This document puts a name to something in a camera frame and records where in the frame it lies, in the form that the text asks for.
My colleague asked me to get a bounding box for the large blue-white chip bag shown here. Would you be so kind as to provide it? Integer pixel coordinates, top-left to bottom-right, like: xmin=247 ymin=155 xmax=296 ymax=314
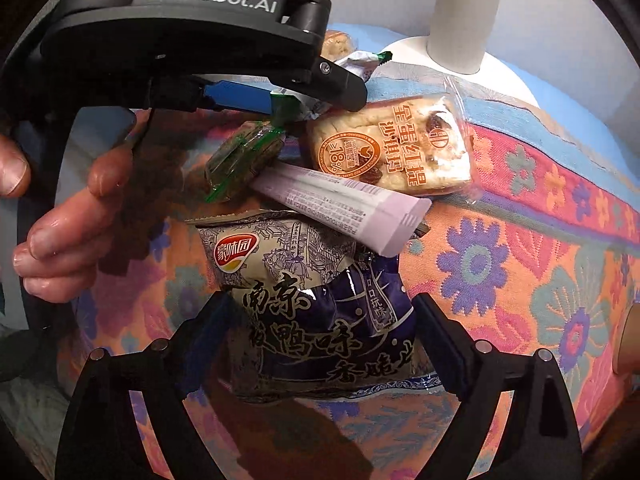
xmin=185 ymin=210 xmax=443 ymax=403

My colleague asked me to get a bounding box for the white sachet with green end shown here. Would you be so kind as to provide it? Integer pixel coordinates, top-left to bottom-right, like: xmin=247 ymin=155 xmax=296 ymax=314
xmin=270 ymin=50 xmax=396 ymax=123

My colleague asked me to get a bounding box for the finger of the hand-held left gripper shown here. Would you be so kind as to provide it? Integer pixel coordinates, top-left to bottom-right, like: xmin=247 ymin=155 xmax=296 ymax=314
xmin=150 ymin=77 xmax=281 ymax=117
xmin=260 ymin=59 xmax=369 ymax=112

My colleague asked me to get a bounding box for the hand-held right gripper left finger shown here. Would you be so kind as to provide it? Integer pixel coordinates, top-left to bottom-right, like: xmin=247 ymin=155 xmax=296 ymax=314
xmin=55 ymin=290 xmax=236 ymax=480

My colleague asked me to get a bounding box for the green-wrapped cake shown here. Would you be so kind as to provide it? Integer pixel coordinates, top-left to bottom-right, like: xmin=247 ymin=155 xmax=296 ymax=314
xmin=202 ymin=120 xmax=288 ymax=203

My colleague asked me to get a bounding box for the floral woven cloth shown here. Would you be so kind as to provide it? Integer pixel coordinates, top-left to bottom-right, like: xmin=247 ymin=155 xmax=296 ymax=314
xmin=55 ymin=60 xmax=640 ymax=480

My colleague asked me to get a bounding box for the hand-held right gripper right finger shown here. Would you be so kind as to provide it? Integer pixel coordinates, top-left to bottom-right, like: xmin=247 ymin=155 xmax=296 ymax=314
xmin=410 ymin=292 xmax=583 ymax=480

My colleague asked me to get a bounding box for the pink stick packet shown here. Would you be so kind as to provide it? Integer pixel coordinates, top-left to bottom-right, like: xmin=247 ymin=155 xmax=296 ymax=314
xmin=250 ymin=162 xmax=432 ymax=256

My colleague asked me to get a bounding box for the person's left hand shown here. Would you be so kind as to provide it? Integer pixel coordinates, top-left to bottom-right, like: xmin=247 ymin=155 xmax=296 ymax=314
xmin=0 ymin=110 xmax=166 ymax=306

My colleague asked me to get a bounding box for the orange-print egg cake packet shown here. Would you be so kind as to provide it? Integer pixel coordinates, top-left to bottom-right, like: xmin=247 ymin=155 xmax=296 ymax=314
xmin=305 ymin=77 xmax=483 ymax=201

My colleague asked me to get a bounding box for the clear-wrapped brown cake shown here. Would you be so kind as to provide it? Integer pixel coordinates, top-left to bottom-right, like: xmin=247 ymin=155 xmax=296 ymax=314
xmin=320 ymin=30 xmax=357 ymax=62

